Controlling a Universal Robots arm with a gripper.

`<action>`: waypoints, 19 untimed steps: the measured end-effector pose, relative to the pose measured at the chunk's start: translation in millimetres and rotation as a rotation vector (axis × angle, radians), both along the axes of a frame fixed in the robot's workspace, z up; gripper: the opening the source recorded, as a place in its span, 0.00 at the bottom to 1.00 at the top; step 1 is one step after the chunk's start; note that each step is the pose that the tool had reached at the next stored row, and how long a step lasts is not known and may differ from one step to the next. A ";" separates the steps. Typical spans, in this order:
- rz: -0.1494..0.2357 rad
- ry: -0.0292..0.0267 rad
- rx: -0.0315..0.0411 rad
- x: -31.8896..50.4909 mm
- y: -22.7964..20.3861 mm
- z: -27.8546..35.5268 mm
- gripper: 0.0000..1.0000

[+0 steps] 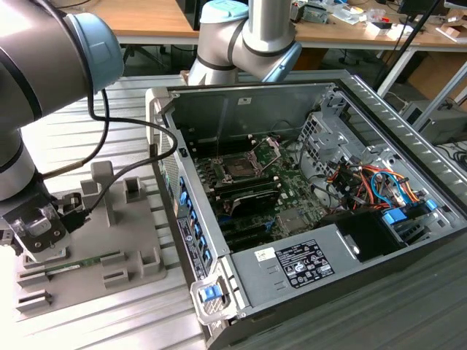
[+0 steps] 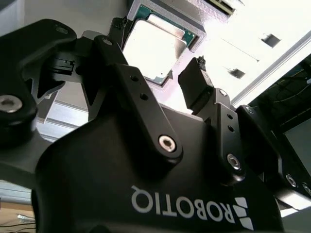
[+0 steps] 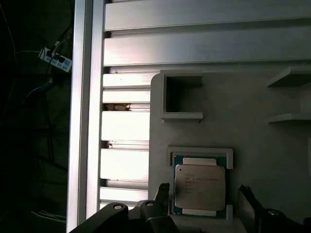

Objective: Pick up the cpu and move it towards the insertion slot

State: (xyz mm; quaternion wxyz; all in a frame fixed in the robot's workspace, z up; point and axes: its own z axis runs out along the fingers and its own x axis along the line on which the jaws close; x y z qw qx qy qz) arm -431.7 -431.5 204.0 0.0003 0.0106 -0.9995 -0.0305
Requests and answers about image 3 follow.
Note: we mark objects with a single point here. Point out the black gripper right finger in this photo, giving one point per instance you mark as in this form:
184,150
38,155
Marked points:
247,213

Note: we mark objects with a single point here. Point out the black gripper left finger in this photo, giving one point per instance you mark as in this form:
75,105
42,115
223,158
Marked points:
150,218

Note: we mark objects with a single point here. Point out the silver CPU green board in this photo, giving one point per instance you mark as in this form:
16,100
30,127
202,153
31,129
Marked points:
199,184

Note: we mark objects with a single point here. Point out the grey parts rack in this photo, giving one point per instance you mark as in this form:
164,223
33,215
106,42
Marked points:
243,126

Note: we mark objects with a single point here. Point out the white power strip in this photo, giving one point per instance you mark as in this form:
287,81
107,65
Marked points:
54,59

